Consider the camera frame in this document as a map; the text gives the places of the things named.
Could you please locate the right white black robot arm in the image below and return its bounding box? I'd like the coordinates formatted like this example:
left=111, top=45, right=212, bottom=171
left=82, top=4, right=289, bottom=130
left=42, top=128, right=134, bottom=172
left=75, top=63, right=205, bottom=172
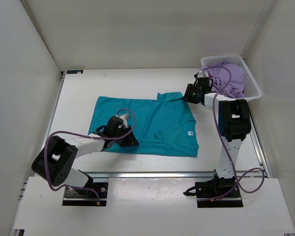
left=182, top=71, right=251, bottom=201

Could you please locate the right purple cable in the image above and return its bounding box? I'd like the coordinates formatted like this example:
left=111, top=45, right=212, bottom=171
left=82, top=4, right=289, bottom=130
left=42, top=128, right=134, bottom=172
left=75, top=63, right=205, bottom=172
left=194, top=65, right=266, bottom=203

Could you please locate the blue label sticker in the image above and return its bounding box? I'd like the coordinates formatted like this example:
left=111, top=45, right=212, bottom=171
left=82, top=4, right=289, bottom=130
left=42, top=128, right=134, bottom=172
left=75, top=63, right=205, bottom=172
left=66, top=70, right=84, bottom=74

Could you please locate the purple t shirt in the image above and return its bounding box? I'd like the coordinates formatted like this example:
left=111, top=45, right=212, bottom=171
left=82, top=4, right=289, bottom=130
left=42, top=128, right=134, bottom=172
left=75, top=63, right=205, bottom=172
left=200, top=60, right=245, bottom=98

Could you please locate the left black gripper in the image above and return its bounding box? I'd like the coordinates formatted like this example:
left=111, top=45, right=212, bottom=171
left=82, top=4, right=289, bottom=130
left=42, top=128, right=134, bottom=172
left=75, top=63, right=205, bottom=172
left=113, top=125, right=140, bottom=147

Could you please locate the white plastic basket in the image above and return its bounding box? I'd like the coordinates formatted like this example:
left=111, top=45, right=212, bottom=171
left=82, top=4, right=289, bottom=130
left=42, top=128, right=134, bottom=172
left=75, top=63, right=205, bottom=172
left=201, top=54, right=262, bottom=102

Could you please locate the aluminium rail front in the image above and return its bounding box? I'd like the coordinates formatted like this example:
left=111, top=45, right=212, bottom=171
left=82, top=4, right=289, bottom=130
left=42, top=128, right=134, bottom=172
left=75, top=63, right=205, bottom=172
left=87, top=172, right=213, bottom=178

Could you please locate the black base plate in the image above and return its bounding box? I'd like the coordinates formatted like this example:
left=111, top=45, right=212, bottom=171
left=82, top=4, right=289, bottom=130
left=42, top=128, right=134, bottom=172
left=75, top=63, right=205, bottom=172
left=62, top=178, right=109, bottom=207
left=195, top=180, right=243, bottom=208

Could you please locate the teal t shirt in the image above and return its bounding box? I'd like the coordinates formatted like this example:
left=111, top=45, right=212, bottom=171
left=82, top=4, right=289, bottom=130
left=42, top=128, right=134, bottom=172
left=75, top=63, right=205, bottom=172
left=88, top=92, right=199, bottom=157

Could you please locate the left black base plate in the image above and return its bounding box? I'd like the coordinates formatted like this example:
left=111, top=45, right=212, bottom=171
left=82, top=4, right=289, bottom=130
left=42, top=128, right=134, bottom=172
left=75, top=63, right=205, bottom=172
left=62, top=178, right=109, bottom=207

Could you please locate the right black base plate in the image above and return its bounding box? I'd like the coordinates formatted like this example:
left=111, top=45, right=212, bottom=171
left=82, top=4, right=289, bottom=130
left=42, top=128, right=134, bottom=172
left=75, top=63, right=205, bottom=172
left=195, top=180, right=243, bottom=208

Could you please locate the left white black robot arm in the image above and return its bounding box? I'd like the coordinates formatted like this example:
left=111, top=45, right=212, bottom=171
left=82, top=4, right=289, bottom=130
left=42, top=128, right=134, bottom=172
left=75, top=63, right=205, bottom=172
left=31, top=113, right=139, bottom=197

